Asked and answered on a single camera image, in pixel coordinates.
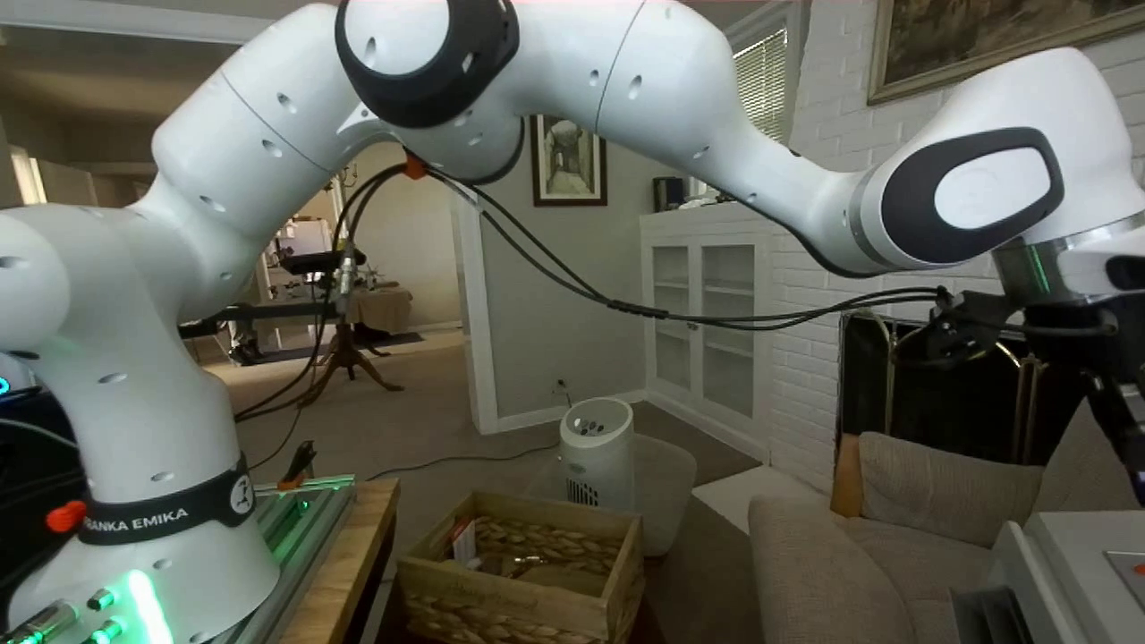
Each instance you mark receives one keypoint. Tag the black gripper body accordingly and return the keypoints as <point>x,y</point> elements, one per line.
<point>1075,335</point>

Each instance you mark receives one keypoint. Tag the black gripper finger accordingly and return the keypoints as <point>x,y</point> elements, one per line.
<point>1123,429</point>

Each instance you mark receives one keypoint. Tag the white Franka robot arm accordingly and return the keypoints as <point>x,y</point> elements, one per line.
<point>145,357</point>

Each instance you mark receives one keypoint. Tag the large framed painting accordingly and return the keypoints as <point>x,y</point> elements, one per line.
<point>1005,38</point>

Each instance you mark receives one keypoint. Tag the beige upholstered armchair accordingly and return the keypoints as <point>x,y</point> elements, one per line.
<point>836,558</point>

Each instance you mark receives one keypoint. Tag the white built-in cabinet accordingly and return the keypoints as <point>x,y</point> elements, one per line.
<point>717,323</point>

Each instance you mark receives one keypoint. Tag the small window with blinds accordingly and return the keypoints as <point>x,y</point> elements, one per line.
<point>765,84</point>

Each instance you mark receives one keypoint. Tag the beige sofa cushion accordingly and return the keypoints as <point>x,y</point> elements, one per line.
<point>668,493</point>

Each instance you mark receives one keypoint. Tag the wooden crate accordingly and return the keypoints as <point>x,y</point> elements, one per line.
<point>524,603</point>

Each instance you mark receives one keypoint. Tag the light wooden robot table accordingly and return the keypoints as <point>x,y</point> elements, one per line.
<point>346,574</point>

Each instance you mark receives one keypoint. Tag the orange knob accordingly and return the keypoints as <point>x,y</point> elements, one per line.
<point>65,517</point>

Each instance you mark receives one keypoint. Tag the black controller box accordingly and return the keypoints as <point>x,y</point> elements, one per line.
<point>29,467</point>

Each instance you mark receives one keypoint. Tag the black framed wall picture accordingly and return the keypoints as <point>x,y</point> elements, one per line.
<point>572,159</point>

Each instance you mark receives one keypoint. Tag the dark pedestal table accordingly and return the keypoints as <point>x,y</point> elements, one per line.
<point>352,343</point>

